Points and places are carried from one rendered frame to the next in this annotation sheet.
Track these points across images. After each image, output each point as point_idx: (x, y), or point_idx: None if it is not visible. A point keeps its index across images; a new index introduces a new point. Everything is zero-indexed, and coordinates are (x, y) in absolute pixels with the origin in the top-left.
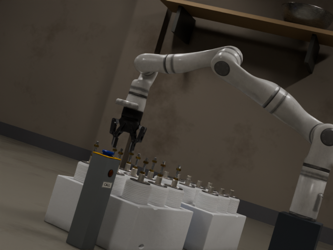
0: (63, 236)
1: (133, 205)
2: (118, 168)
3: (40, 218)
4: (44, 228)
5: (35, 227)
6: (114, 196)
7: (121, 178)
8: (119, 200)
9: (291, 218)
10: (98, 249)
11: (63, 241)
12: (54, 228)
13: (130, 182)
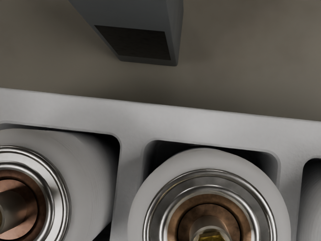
0: (230, 60)
1: None
2: (189, 237)
3: None
4: (298, 51)
5: (313, 28)
6: (107, 102)
7: (134, 196)
8: (75, 95)
9: None
10: (117, 82)
11: (188, 4)
12: (296, 101)
13: (33, 130)
